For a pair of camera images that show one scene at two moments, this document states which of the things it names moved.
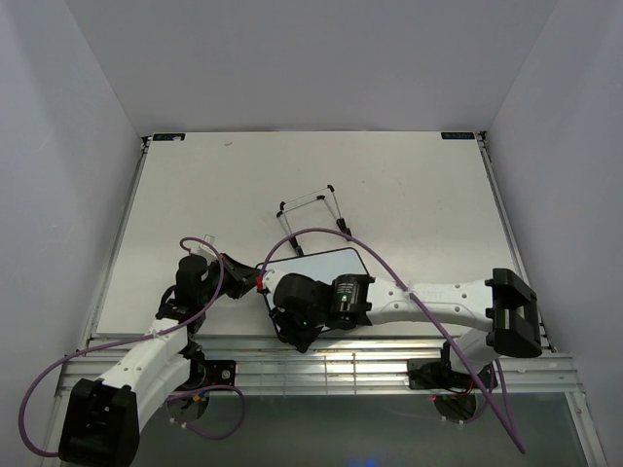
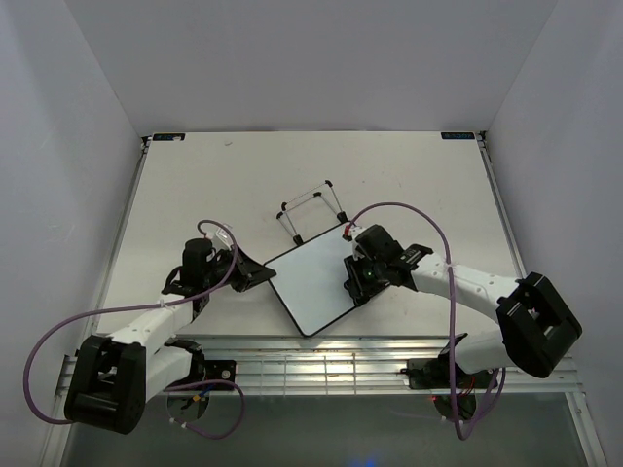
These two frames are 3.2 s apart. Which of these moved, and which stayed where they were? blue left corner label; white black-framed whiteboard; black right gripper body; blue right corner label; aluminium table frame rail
Moved: black right gripper body; white black-framed whiteboard
Stayed: blue left corner label; blue right corner label; aluminium table frame rail
